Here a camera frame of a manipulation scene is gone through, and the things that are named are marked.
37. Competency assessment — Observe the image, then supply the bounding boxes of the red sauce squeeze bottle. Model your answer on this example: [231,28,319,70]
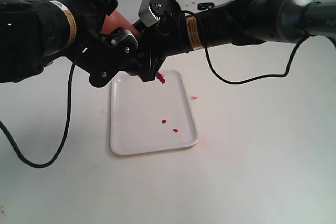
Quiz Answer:
[101,10,167,85]

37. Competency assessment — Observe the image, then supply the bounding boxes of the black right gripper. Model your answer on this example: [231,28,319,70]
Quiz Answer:
[133,0,192,82]

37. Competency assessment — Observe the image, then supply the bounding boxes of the white rectangular plastic tray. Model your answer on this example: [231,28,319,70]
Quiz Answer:
[110,70,198,156]

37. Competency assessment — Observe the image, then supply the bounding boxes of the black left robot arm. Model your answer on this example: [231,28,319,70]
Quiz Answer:
[1,0,136,88]

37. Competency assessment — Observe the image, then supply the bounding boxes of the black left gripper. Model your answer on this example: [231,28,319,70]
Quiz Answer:
[56,0,140,88]

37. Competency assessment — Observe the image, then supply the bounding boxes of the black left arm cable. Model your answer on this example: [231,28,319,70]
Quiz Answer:
[0,48,87,168]

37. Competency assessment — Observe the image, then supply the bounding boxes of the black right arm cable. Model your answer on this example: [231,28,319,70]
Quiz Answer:
[181,10,336,85]

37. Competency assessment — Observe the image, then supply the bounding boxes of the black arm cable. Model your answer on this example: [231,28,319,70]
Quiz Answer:
[0,48,87,168]
[181,10,336,85]

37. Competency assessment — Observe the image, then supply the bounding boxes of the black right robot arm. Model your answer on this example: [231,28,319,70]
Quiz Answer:
[132,0,335,82]

